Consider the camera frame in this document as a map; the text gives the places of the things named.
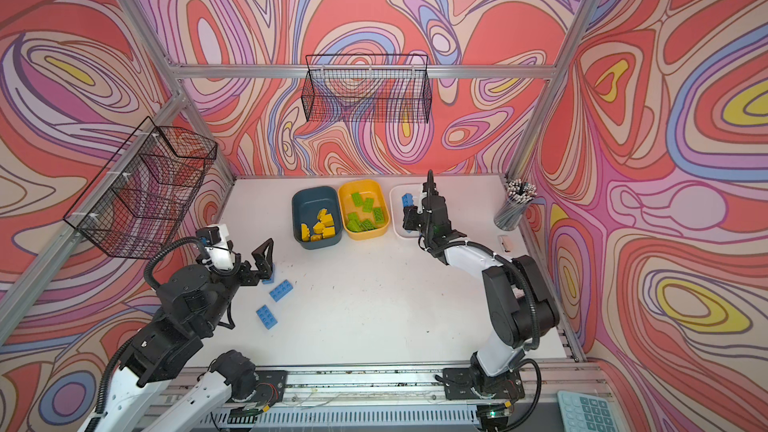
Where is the wall wire basket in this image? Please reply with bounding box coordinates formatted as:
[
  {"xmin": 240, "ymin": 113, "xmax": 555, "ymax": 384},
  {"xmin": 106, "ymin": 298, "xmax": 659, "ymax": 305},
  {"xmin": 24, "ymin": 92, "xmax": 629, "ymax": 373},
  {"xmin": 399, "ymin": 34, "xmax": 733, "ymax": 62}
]
[
  {"xmin": 63, "ymin": 118, "xmax": 218, "ymax": 259},
  {"xmin": 301, "ymin": 53, "xmax": 433, "ymax": 124}
]

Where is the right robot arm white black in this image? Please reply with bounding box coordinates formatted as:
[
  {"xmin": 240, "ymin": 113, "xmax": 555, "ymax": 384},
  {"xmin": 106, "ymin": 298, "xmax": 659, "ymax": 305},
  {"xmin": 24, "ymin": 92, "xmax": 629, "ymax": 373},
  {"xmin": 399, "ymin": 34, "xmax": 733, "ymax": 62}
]
[{"xmin": 403, "ymin": 171, "xmax": 560, "ymax": 400}]

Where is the left wall wire basket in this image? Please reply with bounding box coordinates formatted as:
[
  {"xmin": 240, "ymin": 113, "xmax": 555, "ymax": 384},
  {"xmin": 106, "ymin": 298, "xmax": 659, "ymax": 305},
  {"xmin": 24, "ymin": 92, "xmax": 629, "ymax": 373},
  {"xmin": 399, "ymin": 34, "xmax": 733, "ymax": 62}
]
[{"xmin": 63, "ymin": 118, "xmax": 218, "ymax": 259}]

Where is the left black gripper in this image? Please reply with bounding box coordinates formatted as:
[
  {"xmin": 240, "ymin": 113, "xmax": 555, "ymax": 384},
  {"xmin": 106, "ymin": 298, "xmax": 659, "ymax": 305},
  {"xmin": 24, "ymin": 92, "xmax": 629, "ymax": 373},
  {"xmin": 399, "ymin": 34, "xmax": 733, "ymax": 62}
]
[{"xmin": 192, "ymin": 237, "xmax": 272, "ymax": 336}]

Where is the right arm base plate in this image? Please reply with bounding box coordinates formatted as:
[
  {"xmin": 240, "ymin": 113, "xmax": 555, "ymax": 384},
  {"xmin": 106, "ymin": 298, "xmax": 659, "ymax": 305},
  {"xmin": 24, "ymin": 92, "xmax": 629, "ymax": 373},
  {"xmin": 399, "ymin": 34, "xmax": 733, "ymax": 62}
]
[{"xmin": 434, "ymin": 366, "xmax": 525, "ymax": 402}]

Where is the green lego plate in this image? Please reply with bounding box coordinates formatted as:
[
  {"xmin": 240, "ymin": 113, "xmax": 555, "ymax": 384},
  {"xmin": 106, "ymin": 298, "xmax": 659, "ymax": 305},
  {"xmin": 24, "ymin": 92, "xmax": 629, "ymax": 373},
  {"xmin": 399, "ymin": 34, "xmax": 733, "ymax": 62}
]
[{"xmin": 346, "ymin": 212, "xmax": 362, "ymax": 233}]

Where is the yellow plastic bin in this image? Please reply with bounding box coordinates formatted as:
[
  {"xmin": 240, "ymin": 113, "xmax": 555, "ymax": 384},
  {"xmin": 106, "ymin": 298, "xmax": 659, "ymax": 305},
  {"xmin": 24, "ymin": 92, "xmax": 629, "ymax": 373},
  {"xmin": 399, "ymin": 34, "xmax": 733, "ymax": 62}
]
[{"xmin": 338, "ymin": 179, "xmax": 390, "ymax": 241}]

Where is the blue lego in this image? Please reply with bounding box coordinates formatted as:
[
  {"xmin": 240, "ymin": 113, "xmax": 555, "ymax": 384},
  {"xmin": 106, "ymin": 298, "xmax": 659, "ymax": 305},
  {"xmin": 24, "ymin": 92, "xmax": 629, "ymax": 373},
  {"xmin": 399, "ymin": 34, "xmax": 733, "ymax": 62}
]
[
  {"xmin": 269, "ymin": 280, "xmax": 293, "ymax": 302},
  {"xmin": 256, "ymin": 305, "xmax": 278, "ymax": 330},
  {"xmin": 401, "ymin": 193, "xmax": 414, "ymax": 207}
]

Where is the back wall wire basket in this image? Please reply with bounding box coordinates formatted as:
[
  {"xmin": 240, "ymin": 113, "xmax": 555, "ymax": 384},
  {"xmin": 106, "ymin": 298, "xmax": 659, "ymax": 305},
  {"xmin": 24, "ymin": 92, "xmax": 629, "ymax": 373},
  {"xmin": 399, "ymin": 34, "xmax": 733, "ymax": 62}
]
[{"xmin": 301, "ymin": 53, "xmax": 433, "ymax": 124}]

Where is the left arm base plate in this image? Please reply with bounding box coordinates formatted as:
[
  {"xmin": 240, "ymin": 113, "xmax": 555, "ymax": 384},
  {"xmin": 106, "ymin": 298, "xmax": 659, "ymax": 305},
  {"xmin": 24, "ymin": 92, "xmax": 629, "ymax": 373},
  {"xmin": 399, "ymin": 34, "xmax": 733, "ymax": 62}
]
[{"xmin": 238, "ymin": 370, "xmax": 288, "ymax": 406}]

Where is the teal calculator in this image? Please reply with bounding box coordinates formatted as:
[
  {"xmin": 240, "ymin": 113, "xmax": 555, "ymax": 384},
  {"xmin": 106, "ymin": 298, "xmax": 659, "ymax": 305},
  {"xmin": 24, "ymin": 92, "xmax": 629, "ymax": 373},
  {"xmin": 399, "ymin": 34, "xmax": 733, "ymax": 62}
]
[{"xmin": 557, "ymin": 390, "xmax": 621, "ymax": 432}]

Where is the front aluminium rail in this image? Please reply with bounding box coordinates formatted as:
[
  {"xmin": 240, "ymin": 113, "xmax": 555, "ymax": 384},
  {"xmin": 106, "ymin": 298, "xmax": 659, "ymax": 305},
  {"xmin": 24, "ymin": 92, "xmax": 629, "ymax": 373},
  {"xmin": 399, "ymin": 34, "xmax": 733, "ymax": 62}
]
[{"xmin": 107, "ymin": 362, "xmax": 607, "ymax": 432}]

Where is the white plastic bin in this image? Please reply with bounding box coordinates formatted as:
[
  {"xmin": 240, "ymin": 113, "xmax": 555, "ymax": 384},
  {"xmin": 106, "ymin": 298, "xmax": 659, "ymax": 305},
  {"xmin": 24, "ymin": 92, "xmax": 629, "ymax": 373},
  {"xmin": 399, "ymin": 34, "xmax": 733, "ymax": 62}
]
[{"xmin": 389, "ymin": 183, "xmax": 438, "ymax": 240}]

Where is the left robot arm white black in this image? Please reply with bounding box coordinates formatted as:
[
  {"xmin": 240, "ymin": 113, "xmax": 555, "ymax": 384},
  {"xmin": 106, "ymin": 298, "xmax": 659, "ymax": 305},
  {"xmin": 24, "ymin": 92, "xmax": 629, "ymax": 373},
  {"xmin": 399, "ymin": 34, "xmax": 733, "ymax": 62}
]
[{"xmin": 80, "ymin": 224, "xmax": 284, "ymax": 431}]

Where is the cup of pens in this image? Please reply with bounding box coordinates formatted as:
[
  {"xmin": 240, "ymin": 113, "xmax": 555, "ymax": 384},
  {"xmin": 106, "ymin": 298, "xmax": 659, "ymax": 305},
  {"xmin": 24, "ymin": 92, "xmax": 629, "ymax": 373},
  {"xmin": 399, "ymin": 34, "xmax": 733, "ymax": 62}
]
[{"xmin": 494, "ymin": 179, "xmax": 537, "ymax": 231}]

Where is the yellow long lego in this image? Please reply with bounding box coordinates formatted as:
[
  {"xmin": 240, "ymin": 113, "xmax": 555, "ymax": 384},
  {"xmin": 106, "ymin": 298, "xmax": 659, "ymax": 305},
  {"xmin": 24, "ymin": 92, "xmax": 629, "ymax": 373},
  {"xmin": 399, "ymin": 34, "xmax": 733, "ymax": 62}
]
[{"xmin": 319, "ymin": 214, "xmax": 335, "ymax": 227}]

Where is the dark teal plastic bin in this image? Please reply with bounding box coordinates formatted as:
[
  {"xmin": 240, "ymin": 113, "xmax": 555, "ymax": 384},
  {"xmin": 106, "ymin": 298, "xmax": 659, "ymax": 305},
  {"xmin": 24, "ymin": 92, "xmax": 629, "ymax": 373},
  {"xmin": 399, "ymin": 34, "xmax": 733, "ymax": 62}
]
[{"xmin": 291, "ymin": 186, "xmax": 343, "ymax": 250}]

